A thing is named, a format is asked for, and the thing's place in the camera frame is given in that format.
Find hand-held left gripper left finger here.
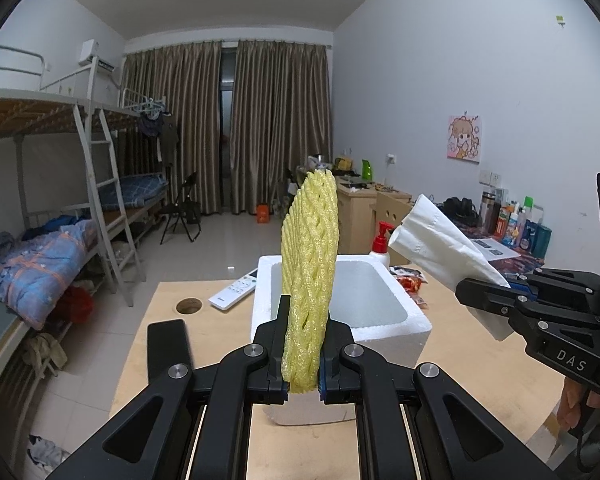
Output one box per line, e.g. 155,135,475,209
45,294,291,480

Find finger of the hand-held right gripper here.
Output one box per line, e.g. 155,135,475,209
455,278,600,348
511,268,600,313

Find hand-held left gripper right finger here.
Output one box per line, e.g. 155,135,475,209
317,320,551,480

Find white styrofoam box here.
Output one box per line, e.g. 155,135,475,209
251,254,433,426

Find white paper tissue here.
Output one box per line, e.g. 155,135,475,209
387,193,513,342

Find yellow foam fruit net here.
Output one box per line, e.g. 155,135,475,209
280,170,338,395

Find person's right hand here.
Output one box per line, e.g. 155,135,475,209
555,377,589,432

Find white printed leaflet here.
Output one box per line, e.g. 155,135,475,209
467,237,521,261

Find teal container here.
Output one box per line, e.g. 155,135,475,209
530,225,552,259

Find white remote control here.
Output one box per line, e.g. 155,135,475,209
208,268,261,311

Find white green-capped bottle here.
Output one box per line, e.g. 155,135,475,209
520,196,535,241

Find dark thermos bottle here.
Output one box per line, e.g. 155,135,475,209
481,190,500,233

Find black headphones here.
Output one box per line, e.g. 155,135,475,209
442,197,478,226

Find black smartphone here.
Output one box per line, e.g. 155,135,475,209
146,318,196,386

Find white red pump bottle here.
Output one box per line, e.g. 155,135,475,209
370,221,393,267

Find wooden smiley chair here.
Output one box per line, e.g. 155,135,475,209
375,192,413,253

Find light wooden desk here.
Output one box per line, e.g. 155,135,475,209
336,175,413,256

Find black folding chair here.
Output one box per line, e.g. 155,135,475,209
160,171,202,245

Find white metal bunk bed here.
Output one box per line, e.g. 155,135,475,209
0,45,148,411
97,87,173,226

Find red clothes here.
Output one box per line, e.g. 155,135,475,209
60,285,95,326

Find blue checked mattress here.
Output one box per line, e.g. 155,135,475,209
100,175,168,211

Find olive cloth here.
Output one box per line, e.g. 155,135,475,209
22,332,68,378

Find brown curtain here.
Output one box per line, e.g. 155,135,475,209
121,41,223,216
229,40,333,216

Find dark hanging clothes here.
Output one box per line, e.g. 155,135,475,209
139,112,179,166

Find grey white cloth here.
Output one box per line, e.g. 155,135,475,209
27,435,71,466

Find blue orange checked quilt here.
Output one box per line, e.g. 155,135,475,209
0,219,98,331

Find light blue clothes hanger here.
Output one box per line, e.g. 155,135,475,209
130,97,166,113

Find white air conditioner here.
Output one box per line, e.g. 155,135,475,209
78,40,117,71

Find pink cartoon wall poster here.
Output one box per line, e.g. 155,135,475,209
447,114,482,165

